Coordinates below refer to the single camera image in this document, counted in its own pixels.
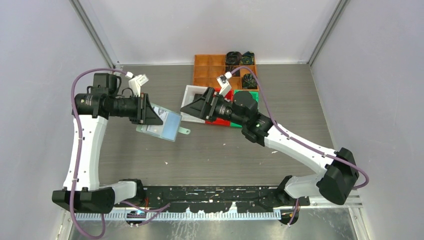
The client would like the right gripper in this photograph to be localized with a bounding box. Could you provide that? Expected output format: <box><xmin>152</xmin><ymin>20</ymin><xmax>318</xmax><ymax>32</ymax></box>
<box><xmin>180</xmin><ymin>87</ymin><xmax>246</xmax><ymax>127</ymax></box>

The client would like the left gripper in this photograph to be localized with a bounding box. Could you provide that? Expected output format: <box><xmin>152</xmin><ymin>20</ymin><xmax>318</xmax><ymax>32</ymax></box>
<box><xmin>109</xmin><ymin>92</ymin><xmax>163</xmax><ymax>125</ymax></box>

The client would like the white VIP card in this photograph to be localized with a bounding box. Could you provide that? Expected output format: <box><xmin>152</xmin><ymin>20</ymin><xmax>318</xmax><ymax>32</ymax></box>
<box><xmin>146</xmin><ymin>106</ymin><xmax>168</xmax><ymax>135</ymax></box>

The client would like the white plastic bin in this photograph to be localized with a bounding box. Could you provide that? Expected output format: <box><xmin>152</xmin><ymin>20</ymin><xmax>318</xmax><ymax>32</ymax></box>
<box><xmin>180</xmin><ymin>85</ymin><xmax>207</xmax><ymax>124</ymax></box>

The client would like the green card holder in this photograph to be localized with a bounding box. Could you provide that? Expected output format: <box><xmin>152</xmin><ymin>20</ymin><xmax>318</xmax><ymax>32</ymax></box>
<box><xmin>135</xmin><ymin>103</ymin><xmax>192</xmax><ymax>143</ymax></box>

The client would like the red plastic bin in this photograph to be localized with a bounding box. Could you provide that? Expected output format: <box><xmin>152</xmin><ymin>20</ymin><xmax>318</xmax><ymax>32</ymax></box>
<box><xmin>205</xmin><ymin>90</ymin><xmax>234</xmax><ymax>127</ymax></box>

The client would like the green plastic bin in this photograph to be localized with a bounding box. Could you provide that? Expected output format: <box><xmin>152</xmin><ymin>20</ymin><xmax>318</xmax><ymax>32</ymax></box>
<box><xmin>229</xmin><ymin>90</ymin><xmax>259</xmax><ymax>128</ymax></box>

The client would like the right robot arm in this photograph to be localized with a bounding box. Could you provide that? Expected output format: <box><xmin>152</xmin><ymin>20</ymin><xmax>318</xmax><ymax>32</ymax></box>
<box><xmin>180</xmin><ymin>87</ymin><xmax>359</xmax><ymax>206</ymax></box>

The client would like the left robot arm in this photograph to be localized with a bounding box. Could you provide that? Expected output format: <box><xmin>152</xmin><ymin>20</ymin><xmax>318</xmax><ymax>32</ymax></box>
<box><xmin>51</xmin><ymin>73</ymin><xmax>164</xmax><ymax>214</ymax></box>

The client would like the orange compartment tray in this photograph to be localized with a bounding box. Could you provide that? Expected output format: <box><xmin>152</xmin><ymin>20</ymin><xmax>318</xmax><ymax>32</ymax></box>
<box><xmin>192</xmin><ymin>54</ymin><xmax>259</xmax><ymax>91</ymax></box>

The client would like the dark rolled item middle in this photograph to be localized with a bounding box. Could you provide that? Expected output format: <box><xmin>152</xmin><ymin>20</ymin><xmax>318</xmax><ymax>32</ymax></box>
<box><xmin>225</xmin><ymin>65</ymin><xmax>240</xmax><ymax>77</ymax></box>

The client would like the dark green rolled item bottom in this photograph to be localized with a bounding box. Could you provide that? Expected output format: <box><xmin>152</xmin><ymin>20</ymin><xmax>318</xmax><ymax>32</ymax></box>
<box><xmin>241</xmin><ymin>73</ymin><xmax>258</xmax><ymax>90</ymax></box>

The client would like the black rolled item top-left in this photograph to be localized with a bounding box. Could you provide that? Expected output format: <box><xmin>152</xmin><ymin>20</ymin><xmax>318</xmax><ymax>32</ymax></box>
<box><xmin>225</xmin><ymin>51</ymin><xmax>243</xmax><ymax>66</ymax></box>

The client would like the dark green rolled item top-right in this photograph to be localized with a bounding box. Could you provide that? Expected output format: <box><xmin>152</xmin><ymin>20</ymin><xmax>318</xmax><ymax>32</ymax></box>
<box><xmin>240</xmin><ymin>51</ymin><xmax>255</xmax><ymax>66</ymax></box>

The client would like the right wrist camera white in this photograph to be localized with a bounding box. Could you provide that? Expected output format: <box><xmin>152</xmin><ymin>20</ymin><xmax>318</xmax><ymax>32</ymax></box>
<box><xmin>216</xmin><ymin>71</ymin><xmax>233</xmax><ymax>97</ymax></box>

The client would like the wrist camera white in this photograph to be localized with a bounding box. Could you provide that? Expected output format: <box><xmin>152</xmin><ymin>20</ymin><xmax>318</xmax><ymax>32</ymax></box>
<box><xmin>125</xmin><ymin>71</ymin><xmax>149</xmax><ymax>97</ymax></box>
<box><xmin>216</xmin><ymin>71</ymin><xmax>233</xmax><ymax>97</ymax></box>

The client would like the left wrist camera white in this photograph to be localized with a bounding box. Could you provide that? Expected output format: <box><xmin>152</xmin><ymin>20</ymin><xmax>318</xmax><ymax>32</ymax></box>
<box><xmin>125</xmin><ymin>71</ymin><xmax>149</xmax><ymax>97</ymax></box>

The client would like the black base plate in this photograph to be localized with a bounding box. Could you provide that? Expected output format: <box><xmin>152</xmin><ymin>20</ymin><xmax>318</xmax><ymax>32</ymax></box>
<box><xmin>132</xmin><ymin>185</ymin><xmax>295</xmax><ymax>214</ymax></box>

